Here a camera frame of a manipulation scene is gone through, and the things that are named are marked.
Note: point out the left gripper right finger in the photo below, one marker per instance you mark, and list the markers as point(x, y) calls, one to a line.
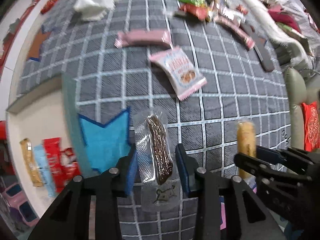
point(227, 207)

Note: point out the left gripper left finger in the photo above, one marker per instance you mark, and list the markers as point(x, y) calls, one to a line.
point(68, 215)

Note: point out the red snack packet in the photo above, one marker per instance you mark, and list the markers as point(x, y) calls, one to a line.
point(53, 154)
point(199, 12)
point(69, 162)

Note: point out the yellow biscuit packet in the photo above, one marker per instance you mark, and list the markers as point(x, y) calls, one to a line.
point(246, 137)

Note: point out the brown dried meat packet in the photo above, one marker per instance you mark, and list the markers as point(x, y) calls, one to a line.
point(158, 172)

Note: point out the orange snack packet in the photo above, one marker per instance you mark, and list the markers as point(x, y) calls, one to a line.
point(30, 163)

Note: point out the red cushion on armchair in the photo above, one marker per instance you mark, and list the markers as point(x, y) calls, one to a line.
point(311, 126)

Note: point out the pink plastic stool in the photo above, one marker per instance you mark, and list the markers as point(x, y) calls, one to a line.
point(16, 210)

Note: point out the light blue snack packet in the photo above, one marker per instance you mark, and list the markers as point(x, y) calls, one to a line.
point(44, 170)

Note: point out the cream storage tray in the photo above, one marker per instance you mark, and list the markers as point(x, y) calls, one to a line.
point(46, 111)

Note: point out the green leather armchair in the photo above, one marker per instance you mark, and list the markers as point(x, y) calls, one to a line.
point(298, 92)

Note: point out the red plastic stool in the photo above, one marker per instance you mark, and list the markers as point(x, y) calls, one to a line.
point(3, 133)

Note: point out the black remote control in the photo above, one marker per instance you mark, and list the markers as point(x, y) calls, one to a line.
point(259, 48)

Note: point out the pink white biscuit packet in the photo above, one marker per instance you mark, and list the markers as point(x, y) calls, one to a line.
point(183, 76)

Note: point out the grey checked tablecloth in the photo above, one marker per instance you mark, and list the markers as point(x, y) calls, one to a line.
point(110, 79)

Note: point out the white sofa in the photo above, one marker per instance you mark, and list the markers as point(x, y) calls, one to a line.
point(287, 24)

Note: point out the pink striped snack bar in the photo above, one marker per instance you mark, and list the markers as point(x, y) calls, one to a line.
point(246, 39)

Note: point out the red snack packet in pile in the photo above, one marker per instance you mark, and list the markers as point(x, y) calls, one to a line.
point(199, 12)

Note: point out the long pink snack bar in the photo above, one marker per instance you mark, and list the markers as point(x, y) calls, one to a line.
point(140, 37)

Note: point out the white folded cloth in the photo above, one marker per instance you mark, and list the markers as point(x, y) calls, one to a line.
point(93, 10)

